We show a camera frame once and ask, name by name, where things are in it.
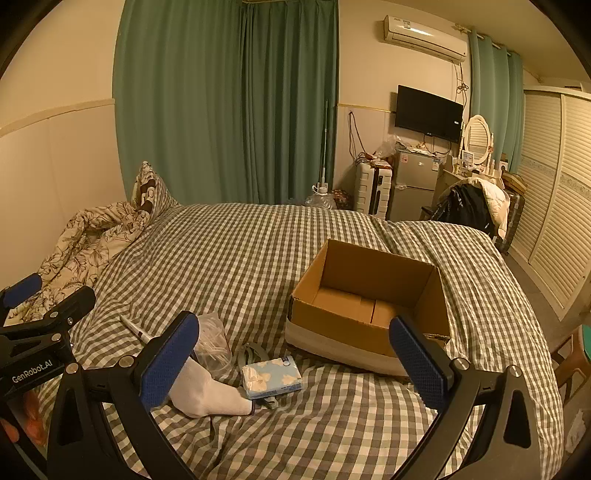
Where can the cream dressing table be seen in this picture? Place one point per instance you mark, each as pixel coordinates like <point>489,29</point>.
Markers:
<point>450,177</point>

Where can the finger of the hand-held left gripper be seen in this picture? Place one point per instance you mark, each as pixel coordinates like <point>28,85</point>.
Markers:
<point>21,287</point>
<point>69,305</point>

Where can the cream louvered wardrobe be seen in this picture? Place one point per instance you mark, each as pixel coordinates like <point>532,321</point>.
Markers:
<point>549,194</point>

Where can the cardboard box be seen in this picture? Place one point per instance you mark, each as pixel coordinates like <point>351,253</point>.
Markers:
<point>351,277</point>

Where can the large clear water jug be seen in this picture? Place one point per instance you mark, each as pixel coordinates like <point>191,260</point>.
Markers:
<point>321,198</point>

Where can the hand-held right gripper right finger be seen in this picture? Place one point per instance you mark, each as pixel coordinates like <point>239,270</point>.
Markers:
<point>415,364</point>

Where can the black wall television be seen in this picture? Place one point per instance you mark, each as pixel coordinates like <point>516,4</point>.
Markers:
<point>427,113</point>

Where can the white padded coat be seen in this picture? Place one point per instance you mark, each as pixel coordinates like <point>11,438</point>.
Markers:
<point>496,203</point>

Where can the green curtain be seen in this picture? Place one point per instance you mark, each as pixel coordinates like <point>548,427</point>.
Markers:
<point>291,101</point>
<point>180,101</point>

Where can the grey mop pole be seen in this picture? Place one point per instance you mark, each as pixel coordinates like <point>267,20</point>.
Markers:
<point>325,138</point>

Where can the patterned bag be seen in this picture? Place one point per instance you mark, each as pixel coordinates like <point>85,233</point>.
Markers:
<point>344,199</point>

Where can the floral quilt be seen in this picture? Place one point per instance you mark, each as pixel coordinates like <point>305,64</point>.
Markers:
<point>92,240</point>

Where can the wooden stool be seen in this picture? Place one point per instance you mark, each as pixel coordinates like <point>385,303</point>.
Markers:
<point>568,357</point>

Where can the clear plastic bag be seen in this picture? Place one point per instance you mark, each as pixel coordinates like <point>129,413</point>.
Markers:
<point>390,147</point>
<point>214,346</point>

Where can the silver small fridge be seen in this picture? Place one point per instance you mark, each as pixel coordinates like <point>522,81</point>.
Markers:
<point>413,189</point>

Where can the white air conditioner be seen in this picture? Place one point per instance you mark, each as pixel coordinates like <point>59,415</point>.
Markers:
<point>422,37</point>

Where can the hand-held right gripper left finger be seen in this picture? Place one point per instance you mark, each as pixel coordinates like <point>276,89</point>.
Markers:
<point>170,364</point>

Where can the small photo frame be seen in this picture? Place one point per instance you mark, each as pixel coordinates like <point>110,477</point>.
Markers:
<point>468,161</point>

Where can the light teal curtain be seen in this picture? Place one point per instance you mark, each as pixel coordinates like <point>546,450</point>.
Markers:
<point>496,101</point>

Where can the black jacket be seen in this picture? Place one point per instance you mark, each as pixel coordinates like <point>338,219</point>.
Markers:
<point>464,205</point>

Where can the person's left hand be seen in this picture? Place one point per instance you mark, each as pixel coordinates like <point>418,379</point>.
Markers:
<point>30,413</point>

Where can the oval white vanity mirror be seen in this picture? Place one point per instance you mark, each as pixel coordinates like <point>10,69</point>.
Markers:
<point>478,138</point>

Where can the brown patterned pillow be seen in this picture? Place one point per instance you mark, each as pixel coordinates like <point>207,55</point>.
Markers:
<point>154,187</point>

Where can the white sock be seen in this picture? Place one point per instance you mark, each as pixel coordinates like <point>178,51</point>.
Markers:
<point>207,392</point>

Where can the white pen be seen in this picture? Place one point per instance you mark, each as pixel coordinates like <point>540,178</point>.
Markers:
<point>136,330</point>

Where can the white suitcase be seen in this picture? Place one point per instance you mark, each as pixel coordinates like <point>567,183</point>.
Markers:
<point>371,191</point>

